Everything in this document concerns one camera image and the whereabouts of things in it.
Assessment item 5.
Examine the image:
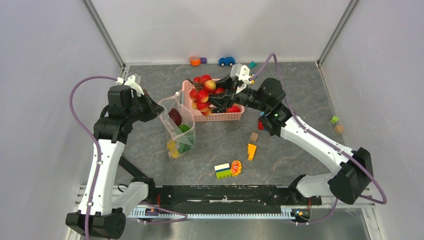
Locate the green cube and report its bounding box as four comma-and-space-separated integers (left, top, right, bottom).
330, 115, 339, 124

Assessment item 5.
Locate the yellow lemon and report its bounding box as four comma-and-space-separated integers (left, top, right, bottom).
166, 139, 180, 159

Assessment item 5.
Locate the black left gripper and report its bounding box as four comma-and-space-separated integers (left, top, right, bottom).
125, 89, 165, 123

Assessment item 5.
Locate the red lychee bunch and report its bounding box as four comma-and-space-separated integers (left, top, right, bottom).
187, 74, 225, 117

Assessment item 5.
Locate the tan wooden cube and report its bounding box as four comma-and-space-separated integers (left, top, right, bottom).
334, 124, 345, 134

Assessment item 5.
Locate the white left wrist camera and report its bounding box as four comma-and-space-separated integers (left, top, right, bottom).
115, 74, 145, 97

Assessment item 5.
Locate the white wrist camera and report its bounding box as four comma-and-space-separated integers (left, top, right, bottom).
115, 74, 145, 97
229, 63, 255, 95

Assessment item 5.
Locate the black grape bunch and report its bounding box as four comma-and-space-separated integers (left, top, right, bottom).
211, 107, 226, 114

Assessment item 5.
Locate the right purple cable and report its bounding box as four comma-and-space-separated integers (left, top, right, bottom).
248, 52, 388, 227

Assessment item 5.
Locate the orange yellow toy piece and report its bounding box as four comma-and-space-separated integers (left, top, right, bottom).
247, 143, 257, 161

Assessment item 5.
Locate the green white bok choy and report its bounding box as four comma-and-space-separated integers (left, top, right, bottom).
177, 124, 195, 154

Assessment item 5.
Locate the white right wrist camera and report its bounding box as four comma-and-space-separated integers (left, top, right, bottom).
229, 63, 255, 95

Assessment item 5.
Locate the orange round patterned toy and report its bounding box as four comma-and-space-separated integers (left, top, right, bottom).
230, 160, 242, 177

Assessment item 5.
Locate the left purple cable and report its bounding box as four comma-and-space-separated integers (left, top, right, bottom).
68, 75, 189, 240

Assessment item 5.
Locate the red blue yellow brick block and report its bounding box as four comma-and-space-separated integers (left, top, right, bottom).
257, 112, 265, 131

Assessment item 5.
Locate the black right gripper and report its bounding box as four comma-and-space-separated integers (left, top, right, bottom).
200, 72, 269, 113

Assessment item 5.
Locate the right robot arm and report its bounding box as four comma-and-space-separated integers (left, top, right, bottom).
209, 75, 374, 205

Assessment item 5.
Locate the purple cable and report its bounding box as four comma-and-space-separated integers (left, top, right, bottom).
248, 52, 388, 227
68, 75, 189, 240

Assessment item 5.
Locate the clear zip top bag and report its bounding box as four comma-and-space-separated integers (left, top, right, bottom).
158, 90, 196, 161

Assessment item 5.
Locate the white blue green brick stack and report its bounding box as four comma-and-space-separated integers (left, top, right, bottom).
214, 163, 232, 179

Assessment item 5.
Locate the teal wedge block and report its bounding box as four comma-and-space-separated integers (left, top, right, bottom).
248, 61, 257, 69

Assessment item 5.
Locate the small red apple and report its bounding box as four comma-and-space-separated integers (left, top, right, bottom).
226, 105, 241, 113

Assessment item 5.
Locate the pink plastic basket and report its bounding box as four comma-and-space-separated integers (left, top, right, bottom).
180, 78, 246, 123

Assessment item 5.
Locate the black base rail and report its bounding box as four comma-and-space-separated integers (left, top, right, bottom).
145, 184, 322, 214

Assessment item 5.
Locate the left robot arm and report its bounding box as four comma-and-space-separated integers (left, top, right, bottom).
65, 85, 164, 240

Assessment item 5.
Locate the dark purple fruit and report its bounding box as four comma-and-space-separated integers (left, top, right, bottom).
168, 108, 183, 127

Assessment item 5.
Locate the blue toy car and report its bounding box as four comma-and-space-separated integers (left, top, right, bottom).
218, 56, 236, 67

